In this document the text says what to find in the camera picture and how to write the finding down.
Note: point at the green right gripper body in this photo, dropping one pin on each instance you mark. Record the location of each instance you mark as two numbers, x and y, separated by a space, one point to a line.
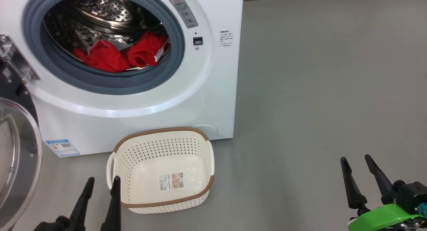
383 217

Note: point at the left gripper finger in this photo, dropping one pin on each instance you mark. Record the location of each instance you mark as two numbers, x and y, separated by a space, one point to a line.
81 207
114 211

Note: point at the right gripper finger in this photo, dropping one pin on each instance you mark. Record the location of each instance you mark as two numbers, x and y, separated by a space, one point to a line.
383 187
353 191

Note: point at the washing machine door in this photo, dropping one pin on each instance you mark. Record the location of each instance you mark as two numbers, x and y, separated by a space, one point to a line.
23 164

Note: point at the red printed jersey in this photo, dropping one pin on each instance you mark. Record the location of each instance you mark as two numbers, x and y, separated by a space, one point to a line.
103 59

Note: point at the red and white garment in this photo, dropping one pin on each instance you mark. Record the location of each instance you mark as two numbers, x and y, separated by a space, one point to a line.
145 49

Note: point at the cream perforated laundry basket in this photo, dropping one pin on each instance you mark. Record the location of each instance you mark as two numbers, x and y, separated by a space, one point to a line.
163 184

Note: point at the printed label sticker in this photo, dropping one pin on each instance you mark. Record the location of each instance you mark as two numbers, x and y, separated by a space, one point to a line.
171 181

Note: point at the white washing machine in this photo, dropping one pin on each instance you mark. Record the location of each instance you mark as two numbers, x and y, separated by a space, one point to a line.
200 101

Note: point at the metal door hinge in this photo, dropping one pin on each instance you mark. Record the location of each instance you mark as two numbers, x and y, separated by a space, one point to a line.
16 61

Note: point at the blue energy label sticker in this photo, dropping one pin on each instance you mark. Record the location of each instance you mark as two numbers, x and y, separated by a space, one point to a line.
63 147

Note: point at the perforated steel drum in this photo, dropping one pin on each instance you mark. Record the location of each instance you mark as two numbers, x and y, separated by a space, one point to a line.
106 7

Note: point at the grey warning sticker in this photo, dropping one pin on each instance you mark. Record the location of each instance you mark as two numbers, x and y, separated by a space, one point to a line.
184 11

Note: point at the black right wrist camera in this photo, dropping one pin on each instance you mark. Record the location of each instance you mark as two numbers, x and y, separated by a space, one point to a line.
412 194

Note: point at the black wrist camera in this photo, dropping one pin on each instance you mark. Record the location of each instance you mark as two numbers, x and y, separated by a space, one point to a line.
412 194
56 224

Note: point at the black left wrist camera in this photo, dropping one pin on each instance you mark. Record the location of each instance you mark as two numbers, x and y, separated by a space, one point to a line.
56 224

